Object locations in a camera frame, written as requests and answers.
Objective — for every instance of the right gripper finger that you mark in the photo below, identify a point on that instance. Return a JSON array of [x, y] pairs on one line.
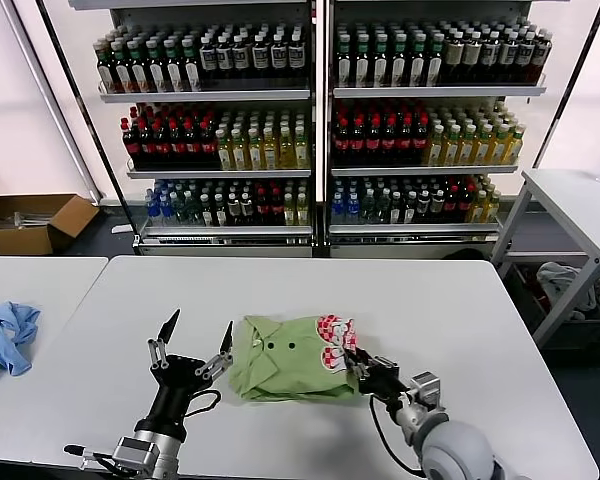
[[366, 357], [357, 375]]

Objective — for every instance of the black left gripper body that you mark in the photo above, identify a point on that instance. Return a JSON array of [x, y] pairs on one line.
[[177, 385]]

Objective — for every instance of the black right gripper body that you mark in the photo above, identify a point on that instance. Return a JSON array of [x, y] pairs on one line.
[[385, 380]]

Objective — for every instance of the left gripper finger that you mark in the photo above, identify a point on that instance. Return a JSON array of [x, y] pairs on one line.
[[225, 342], [167, 330]]

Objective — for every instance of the green polo shirt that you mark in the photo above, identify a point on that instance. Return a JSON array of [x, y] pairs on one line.
[[290, 365]]

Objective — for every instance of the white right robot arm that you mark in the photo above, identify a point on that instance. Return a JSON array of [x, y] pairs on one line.
[[455, 450]]

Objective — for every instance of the white paper scrap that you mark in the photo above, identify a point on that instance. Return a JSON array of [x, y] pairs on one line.
[[121, 229]]

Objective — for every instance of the blue label water bottle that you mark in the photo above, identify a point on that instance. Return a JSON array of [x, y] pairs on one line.
[[338, 209], [153, 210], [353, 209], [166, 210]]

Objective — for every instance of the green tinted water bottle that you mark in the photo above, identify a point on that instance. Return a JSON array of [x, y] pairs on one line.
[[180, 210], [367, 210], [194, 210], [381, 210]]

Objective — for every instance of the white label tea bottle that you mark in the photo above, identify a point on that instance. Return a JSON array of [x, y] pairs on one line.
[[207, 211], [395, 209], [220, 210], [409, 209]]

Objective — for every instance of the dark drink bottle white cap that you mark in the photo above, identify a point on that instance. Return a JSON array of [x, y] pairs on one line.
[[261, 56], [279, 56], [526, 57], [247, 209], [234, 209], [508, 57], [297, 55], [208, 57], [542, 57], [423, 207], [225, 57], [437, 207], [491, 57], [242, 57]]

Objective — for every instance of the cola bottle red cap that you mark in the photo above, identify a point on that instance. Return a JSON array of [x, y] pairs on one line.
[[358, 142], [209, 144], [276, 207], [420, 142], [342, 142], [464, 205], [390, 142], [162, 144], [178, 144], [193, 144], [131, 144], [374, 142], [262, 207], [451, 205], [146, 144], [405, 142]]

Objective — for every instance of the black floor object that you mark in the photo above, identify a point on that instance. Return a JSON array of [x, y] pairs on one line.
[[464, 254]]

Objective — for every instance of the yellow tea bottle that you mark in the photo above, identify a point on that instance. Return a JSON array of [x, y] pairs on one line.
[[437, 147], [485, 147], [257, 150], [289, 211], [478, 208], [225, 151], [469, 147], [500, 146], [287, 149], [302, 148], [272, 150], [240, 151], [302, 210], [453, 147], [492, 208], [515, 146]]

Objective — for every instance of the crumpled light blue cloth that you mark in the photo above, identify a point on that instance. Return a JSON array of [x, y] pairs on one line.
[[9, 325]]

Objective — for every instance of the black storage crate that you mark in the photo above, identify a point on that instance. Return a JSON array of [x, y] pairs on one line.
[[521, 292]]

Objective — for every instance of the open brown cardboard box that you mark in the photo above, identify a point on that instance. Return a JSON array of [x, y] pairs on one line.
[[24, 240]]

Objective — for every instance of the silver metal part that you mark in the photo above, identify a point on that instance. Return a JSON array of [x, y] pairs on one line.
[[24, 219]]

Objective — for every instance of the grey cloth pile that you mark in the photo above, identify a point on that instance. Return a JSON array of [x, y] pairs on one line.
[[561, 285]]

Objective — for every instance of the grey metal beverage shelf unit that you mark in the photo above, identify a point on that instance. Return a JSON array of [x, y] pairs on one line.
[[204, 96], [429, 93]]

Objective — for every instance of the white side table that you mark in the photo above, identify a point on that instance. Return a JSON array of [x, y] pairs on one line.
[[569, 200]]

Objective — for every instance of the dark tea bottle green cap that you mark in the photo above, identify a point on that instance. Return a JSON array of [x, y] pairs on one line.
[[192, 66], [400, 61], [174, 67], [381, 62], [105, 70], [140, 68], [436, 61], [122, 69], [419, 61], [345, 62], [363, 62], [157, 67]]

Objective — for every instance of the beige label bottle white cap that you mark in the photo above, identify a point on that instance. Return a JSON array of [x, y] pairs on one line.
[[455, 58], [473, 57]]

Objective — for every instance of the black frame pole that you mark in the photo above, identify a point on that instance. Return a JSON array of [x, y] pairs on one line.
[[571, 75], [87, 121]]

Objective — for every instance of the grey window frame bar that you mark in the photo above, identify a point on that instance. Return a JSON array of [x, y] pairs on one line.
[[53, 100]]

